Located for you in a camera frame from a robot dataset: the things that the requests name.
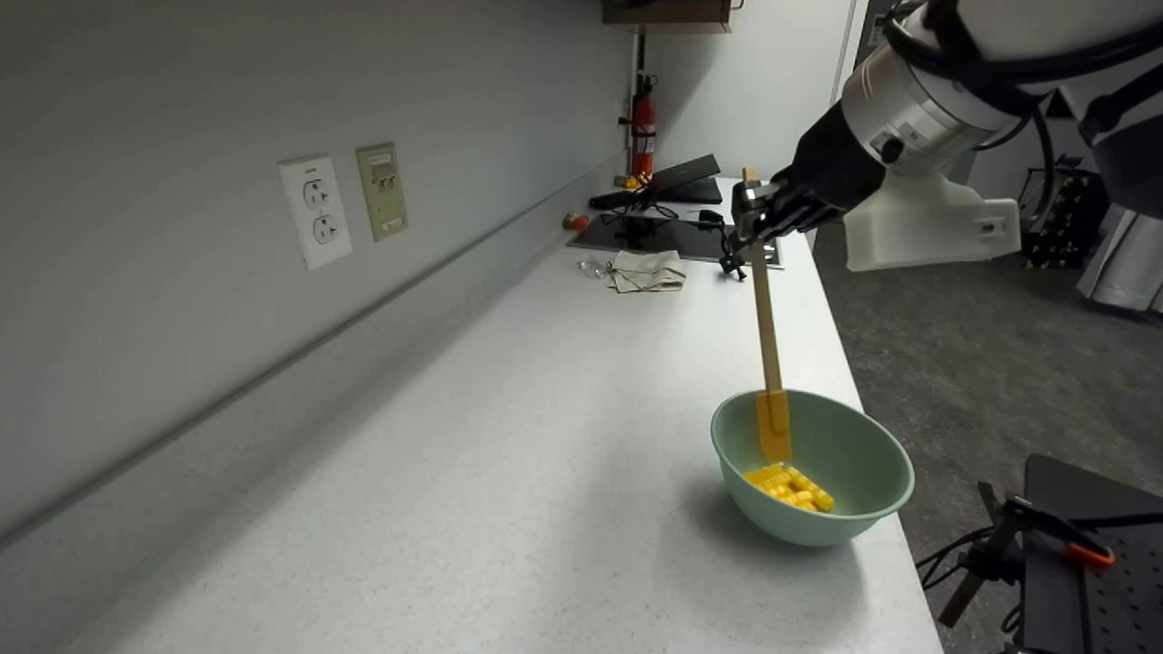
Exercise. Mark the small red object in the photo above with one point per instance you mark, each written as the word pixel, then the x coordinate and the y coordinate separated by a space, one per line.
pixel 580 222

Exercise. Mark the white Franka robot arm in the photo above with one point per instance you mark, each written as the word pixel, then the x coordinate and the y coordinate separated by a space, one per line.
pixel 931 109

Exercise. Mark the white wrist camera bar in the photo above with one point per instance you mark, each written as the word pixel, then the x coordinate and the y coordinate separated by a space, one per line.
pixel 931 231

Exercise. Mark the white background machine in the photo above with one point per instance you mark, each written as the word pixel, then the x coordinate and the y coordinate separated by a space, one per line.
pixel 1121 267

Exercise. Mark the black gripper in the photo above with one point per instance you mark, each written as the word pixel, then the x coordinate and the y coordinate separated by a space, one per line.
pixel 836 169

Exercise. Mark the white wall power outlet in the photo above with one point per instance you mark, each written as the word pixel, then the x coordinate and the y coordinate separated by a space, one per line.
pixel 317 213

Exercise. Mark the yellow food pieces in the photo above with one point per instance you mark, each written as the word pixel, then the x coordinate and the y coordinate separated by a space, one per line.
pixel 792 488

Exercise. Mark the red fire extinguisher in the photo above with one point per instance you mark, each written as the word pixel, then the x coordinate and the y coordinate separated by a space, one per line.
pixel 640 120

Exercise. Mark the black perforated board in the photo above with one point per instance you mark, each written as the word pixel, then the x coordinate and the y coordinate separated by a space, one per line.
pixel 1113 604

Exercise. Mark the mint green bowl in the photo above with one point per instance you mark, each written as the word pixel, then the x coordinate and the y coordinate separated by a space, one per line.
pixel 872 483

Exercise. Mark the black glass stovetop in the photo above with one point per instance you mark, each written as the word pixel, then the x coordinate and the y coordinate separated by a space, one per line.
pixel 649 232

